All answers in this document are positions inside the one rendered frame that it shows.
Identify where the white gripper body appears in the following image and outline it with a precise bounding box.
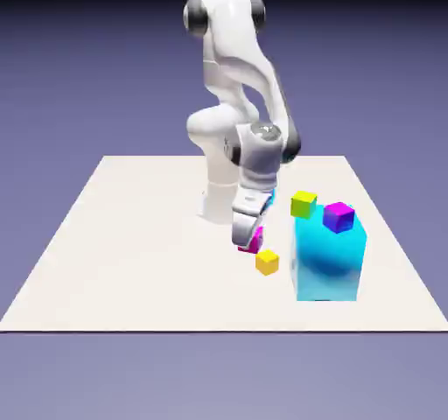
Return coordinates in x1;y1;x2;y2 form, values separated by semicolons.
230;185;275;247

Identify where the small magenta cube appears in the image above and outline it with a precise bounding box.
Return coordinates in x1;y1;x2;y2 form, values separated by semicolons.
237;226;264;256

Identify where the small lime green cube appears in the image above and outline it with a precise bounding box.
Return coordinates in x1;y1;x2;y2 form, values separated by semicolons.
290;190;319;221

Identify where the small yellow cube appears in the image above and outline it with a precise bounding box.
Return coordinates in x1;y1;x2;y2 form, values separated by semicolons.
255;248;280;277

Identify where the small purple cube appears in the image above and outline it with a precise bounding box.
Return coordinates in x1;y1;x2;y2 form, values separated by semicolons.
322;201;356;235

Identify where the large cyan box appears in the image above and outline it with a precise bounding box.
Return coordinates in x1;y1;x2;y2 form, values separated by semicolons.
290;204;368;303

